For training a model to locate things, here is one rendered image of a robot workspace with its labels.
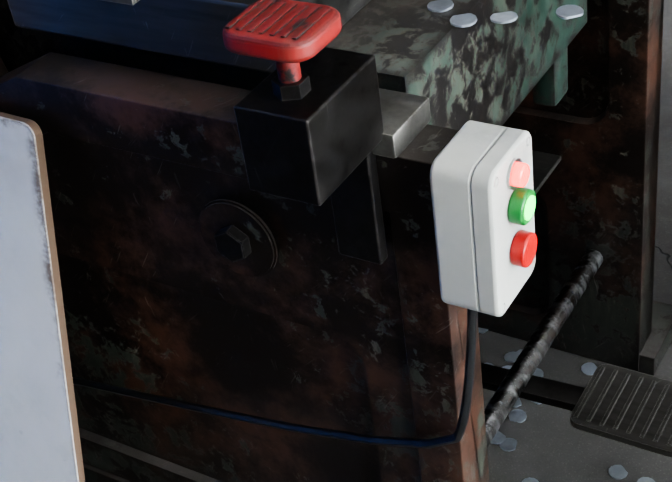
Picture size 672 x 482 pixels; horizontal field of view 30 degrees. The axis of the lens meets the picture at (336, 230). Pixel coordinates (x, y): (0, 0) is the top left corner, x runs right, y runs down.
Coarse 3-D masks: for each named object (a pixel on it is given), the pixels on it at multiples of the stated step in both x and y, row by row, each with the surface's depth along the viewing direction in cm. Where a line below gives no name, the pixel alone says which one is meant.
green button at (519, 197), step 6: (516, 192) 91; (522, 192) 91; (528, 192) 91; (534, 192) 92; (510, 198) 91; (516, 198) 91; (522, 198) 90; (510, 204) 91; (516, 204) 90; (522, 204) 90; (510, 210) 91; (516, 210) 91; (522, 210) 90; (510, 216) 91; (516, 216) 91; (522, 216) 91; (516, 222) 91; (522, 222) 91; (528, 222) 92
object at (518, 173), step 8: (512, 160) 90; (520, 160) 90; (512, 168) 89; (520, 168) 89; (528, 168) 90; (512, 176) 90; (520, 176) 89; (528, 176) 90; (512, 184) 90; (520, 184) 90
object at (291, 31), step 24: (264, 0) 84; (288, 0) 83; (240, 24) 81; (264, 24) 81; (288, 24) 80; (312, 24) 80; (336, 24) 81; (240, 48) 80; (264, 48) 79; (288, 48) 78; (312, 48) 79; (288, 72) 83
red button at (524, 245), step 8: (520, 232) 94; (528, 232) 93; (520, 240) 93; (528, 240) 93; (536, 240) 94; (512, 248) 93; (520, 248) 93; (528, 248) 93; (536, 248) 95; (512, 256) 93; (520, 256) 93; (528, 256) 94; (520, 264) 93; (528, 264) 94
